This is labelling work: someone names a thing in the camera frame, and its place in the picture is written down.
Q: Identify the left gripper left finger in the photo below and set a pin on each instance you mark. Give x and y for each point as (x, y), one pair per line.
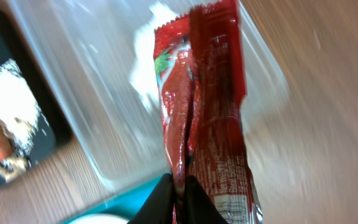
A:
(158, 208)

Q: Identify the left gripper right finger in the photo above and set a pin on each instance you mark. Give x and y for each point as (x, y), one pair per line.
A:
(198, 208)

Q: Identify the large pink plate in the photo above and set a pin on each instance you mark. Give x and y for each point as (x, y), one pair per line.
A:
(99, 218)

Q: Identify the white napkin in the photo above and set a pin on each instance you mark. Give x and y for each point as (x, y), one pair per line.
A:
(142, 76)

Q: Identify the red ketchup packet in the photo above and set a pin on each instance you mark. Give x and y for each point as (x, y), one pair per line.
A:
(200, 75)

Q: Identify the rice and peanuts pile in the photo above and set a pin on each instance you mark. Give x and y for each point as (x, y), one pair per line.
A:
(19, 119)

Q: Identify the black waste tray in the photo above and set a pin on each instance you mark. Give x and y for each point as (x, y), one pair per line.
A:
(45, 140)

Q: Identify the teal serving tray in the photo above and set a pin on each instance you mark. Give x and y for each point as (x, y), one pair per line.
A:
(125, 205)

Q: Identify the clear plastic bin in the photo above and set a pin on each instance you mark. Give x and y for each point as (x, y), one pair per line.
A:
(85, 50)

